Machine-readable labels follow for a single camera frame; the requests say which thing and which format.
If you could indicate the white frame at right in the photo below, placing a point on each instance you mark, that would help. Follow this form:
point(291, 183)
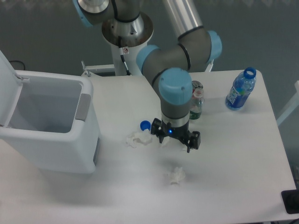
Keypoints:
point(290, 106)

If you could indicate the blue plastic drink bottle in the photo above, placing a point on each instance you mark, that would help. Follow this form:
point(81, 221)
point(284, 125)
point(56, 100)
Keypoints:
point(241, 88)

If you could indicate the blue bottle cap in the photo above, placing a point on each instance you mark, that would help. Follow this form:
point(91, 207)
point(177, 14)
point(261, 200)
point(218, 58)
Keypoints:
point(145, 125)

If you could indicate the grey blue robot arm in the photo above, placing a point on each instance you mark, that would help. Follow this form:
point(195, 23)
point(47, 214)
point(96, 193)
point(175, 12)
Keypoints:
point(174, 85)

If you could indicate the black device at edge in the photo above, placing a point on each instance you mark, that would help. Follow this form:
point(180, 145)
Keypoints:
point(291, 201)

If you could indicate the clear green-label bottle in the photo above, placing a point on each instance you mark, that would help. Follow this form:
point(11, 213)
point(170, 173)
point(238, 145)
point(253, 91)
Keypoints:
point(197, 100)

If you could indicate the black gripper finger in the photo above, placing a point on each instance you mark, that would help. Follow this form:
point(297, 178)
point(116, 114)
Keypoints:
point(156, 129)
point(192, 140)

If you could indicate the paper ball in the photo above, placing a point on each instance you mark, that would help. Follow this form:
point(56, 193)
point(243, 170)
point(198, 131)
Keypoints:
point(175, 177)
point(138, 138)
point(165, 142)
point(184, 148)

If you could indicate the white open trash bin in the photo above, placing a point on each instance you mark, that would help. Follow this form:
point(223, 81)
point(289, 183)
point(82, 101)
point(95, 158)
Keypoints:
point(49, 119)

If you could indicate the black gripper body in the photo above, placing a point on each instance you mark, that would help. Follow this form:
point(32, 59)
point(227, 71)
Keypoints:
point(180, 133)

